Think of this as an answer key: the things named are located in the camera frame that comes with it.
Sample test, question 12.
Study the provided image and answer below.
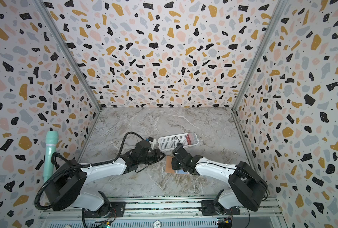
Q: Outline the mint green microphone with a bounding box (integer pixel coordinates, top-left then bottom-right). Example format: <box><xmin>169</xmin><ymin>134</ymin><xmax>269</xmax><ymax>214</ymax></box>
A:
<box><xmin>43</xmin><ymin>131</ymin><xmax>59</xmax><ymax>182</ymax></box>

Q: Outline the tan leather card holder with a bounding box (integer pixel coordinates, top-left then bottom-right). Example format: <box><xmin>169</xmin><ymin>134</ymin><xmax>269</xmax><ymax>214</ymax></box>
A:
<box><xmin>165</xmin><ymin>156</ymin><xmax>187</xmax><ymax>175</ymax></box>

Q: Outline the aluminium mounting rail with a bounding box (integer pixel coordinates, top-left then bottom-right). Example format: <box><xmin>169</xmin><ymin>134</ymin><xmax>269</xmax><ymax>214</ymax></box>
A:
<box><xmin>36</xmin><ymin>195</ymin><xmax>287</xmax><ymax>228</ymax></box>

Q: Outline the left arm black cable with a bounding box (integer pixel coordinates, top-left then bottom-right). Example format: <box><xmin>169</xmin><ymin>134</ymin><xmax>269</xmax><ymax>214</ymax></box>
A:
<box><xmin>34</xmin><ymin>131</ymin><xmax>147</xmax><ymax>211</ymax></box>

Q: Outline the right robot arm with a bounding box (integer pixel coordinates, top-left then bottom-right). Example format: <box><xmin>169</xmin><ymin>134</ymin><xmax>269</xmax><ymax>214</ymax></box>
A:
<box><xmin>172</xmin><ymin>143</ymin><xmax>268</xmax><ymax>215</ymax></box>

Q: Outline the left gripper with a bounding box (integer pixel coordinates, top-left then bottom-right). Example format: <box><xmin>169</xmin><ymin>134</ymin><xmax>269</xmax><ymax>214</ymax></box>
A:
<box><xmin>140</xmin><ymin>149</ymin><xmax>169</xmax><ymax>166</ymax></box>

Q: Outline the white plastic basket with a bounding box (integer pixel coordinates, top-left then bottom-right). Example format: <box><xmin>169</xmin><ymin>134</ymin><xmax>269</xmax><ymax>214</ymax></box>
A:
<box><xmin>158</xmin><ymin>133</ymin><xmax>199</xmax><ymax>153</ymax></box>

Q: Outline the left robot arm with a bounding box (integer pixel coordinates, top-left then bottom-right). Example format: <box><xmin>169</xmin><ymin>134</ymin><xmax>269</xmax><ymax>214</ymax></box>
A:
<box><xmin>34</xmin><ymin>140</ymin><xmax>166</xmax><ymax>217</ymax></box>

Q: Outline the red card stack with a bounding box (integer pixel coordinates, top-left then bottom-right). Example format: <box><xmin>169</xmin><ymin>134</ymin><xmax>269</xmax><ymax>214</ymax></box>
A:
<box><xmin>186</xmin><ymin>133</ymin><xmax>198</xmax><ymax>145</ymax></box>

